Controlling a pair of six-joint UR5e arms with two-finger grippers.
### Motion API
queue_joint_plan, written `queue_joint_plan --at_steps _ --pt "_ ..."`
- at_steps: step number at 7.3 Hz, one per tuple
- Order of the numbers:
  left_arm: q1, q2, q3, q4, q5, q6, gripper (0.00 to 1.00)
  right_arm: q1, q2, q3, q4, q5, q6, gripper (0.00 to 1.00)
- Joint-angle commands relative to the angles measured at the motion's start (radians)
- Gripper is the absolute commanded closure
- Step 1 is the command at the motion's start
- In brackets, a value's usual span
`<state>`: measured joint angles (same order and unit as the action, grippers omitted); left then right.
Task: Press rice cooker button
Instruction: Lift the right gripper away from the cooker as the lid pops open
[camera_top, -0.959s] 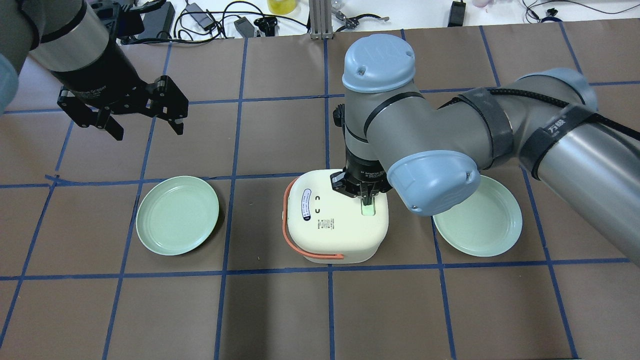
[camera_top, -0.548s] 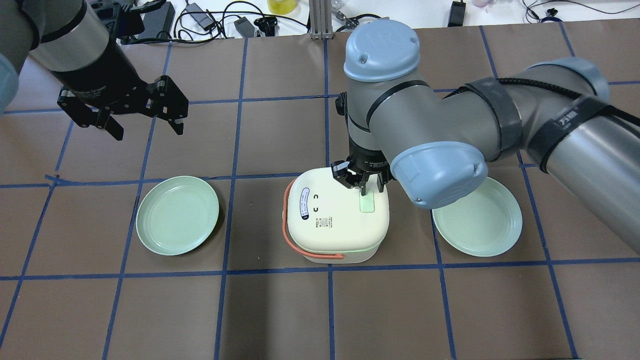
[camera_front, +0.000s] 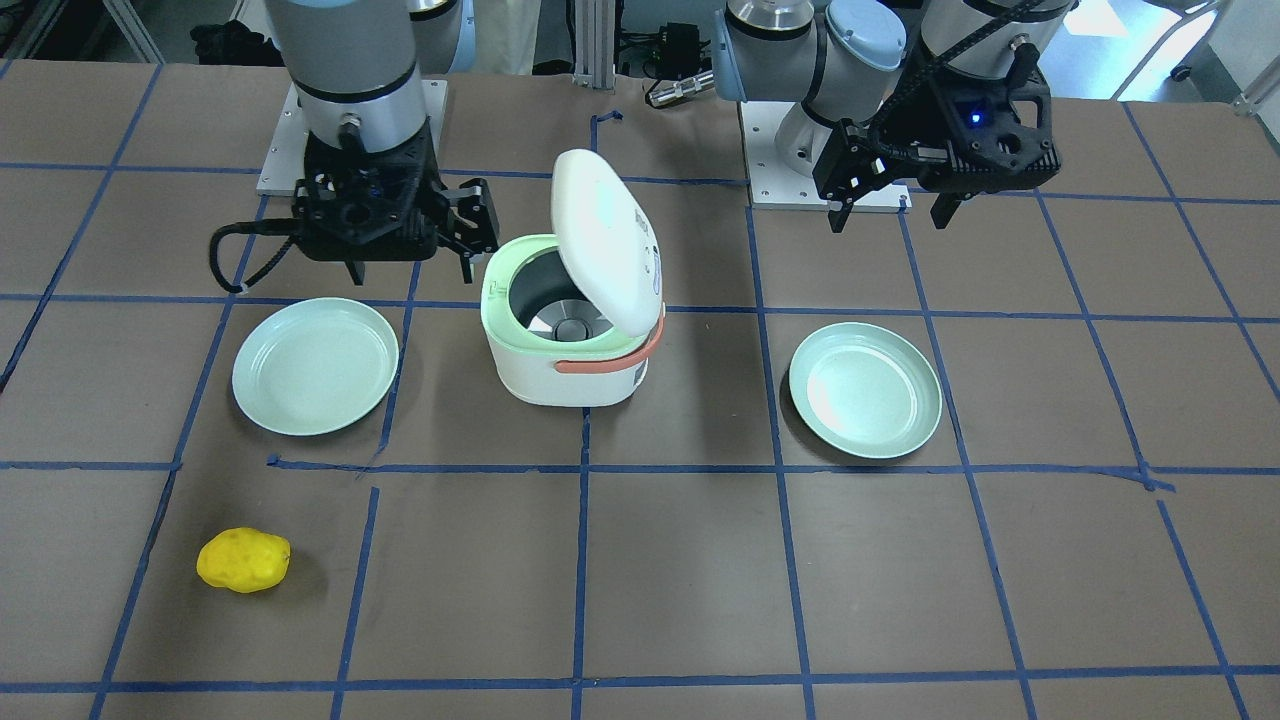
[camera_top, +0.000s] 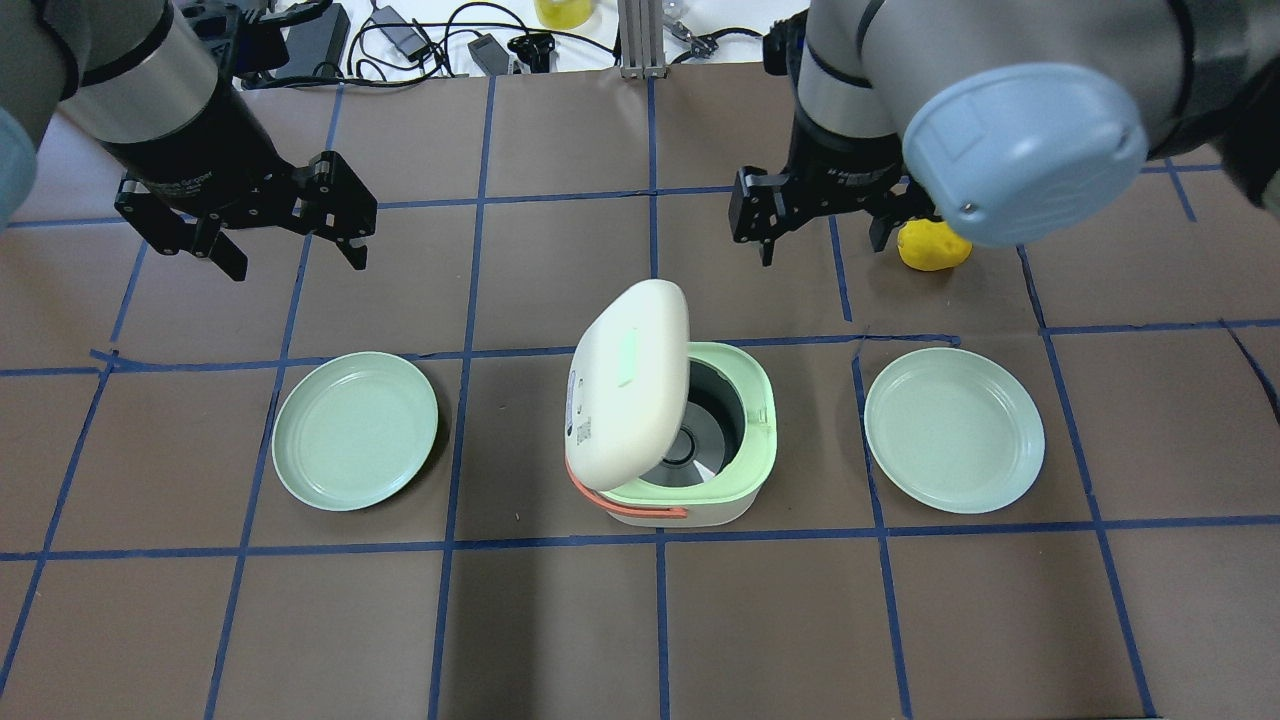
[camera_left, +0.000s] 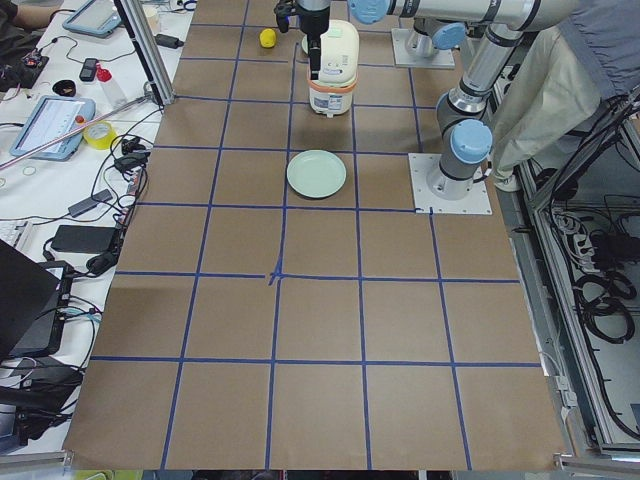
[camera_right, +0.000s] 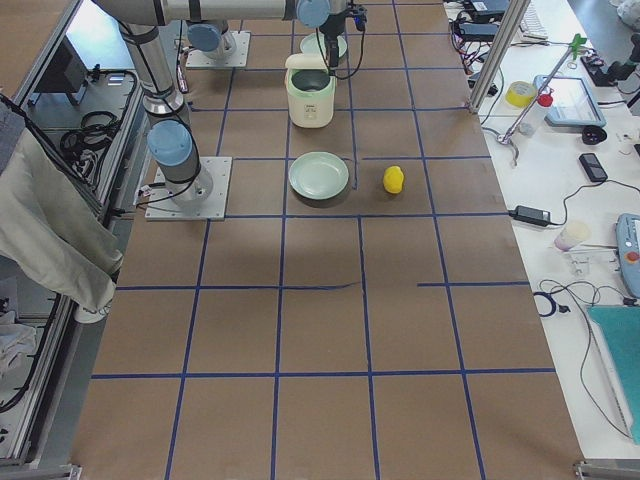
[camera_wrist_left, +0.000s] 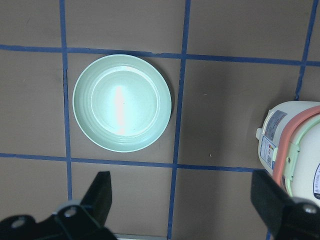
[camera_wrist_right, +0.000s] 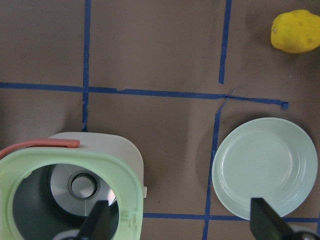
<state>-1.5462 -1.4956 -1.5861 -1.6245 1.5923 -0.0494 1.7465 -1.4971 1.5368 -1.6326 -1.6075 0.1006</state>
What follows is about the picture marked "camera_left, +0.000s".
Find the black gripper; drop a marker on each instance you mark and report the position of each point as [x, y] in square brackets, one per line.
[313, 22]

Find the white rice cooker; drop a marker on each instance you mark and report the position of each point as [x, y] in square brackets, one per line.
[331, 94]

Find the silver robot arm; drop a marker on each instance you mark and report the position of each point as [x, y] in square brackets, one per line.
[444, 35]
[466, 139]

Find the yellow lemon toy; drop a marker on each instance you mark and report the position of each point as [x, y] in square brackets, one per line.
[267, 38]

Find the near green plate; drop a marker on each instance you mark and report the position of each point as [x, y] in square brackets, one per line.
[316, 174]

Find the black power adapter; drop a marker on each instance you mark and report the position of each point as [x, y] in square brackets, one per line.
[168, 41]

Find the white paper cup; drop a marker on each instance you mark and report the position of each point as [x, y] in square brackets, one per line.
[153, 20]

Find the red cap squeeze bottle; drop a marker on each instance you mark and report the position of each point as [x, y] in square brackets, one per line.
[110, 87]

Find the black phone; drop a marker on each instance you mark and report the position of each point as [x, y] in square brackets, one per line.
[88, 70]

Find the yellow tape roll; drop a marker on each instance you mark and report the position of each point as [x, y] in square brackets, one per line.
[99, 135]

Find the person in grey shirt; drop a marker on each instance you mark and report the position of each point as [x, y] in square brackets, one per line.
[570, 69]

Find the blue teach pendant tablet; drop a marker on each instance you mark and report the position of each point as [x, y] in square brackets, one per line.
[52, 117]

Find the black laptop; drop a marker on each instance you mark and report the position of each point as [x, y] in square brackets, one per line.
[33, 296]

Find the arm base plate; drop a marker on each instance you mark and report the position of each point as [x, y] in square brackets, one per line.
[435, 193]
[415, 50]

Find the aluminium frame post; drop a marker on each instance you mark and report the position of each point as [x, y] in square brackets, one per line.
[133, 18]

